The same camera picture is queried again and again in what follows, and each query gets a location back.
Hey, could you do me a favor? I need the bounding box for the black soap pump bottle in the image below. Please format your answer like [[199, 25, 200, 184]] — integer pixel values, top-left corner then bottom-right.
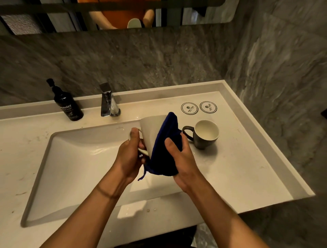
[[46, 78, 84, 122]]

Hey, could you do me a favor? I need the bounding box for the person's right hand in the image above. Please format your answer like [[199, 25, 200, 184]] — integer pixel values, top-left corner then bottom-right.
[[164, 132, 205, 192]]

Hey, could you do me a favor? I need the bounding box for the person's left forearm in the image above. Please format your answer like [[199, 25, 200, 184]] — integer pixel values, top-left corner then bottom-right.
[[40, 166, 129, 248]]

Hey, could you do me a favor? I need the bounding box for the chrome faucet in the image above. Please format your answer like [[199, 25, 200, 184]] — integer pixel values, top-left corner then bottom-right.
[[99, 82, 121, 118]]

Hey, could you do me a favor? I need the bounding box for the white sink basin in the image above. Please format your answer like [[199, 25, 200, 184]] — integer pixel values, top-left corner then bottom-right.
[[20, 120, 185, 228]]

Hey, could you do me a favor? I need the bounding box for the round white paper coaster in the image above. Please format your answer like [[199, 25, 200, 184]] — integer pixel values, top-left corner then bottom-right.
[[181, 102, 199, 115], [199, 101, 218, 114]]

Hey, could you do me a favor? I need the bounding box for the dark blue cloth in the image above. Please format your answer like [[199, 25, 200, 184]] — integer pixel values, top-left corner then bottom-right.
[[138, 112, 183, 181]]

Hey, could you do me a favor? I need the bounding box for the white ceramic mug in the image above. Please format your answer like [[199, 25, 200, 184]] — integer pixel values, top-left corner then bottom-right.
[[129, 115, 169, 158]]

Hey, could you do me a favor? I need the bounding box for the dark grey mug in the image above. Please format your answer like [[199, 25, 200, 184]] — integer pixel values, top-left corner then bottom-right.
[[182, 120, 220, 150]]

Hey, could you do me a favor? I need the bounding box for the person's left hand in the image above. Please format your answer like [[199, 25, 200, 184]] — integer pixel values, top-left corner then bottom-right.
[[112, 127, 148, 185]]

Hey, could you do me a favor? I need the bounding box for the wall mirror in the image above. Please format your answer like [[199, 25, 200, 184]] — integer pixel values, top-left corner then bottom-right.
[[0, 0, 240, 36]]

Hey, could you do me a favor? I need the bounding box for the person's right forearm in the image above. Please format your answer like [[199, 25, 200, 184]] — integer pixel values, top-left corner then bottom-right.
[[184, 176, 269, 248]]

